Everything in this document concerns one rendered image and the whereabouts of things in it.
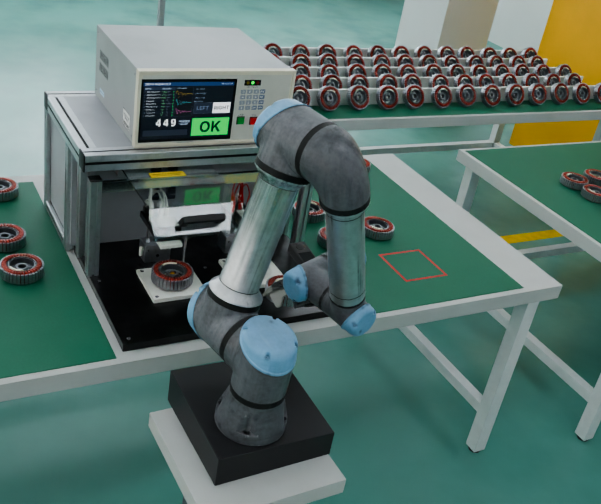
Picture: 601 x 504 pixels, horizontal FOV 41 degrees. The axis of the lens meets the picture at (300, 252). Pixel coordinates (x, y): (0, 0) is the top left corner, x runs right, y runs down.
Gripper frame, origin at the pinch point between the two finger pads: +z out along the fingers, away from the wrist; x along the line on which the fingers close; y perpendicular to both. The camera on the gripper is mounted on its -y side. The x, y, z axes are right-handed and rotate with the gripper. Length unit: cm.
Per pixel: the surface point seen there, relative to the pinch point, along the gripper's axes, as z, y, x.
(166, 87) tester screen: -12, -53, -26
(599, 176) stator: 36, -38, 179
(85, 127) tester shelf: 10, -53, -41
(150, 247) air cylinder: 22.5, -22.0, -25.8
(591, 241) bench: 13, -5, 133
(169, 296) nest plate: 12.9, -5.3, -26.9
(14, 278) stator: 27, -19, -62
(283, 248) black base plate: 24.3, -18.2, 16.0
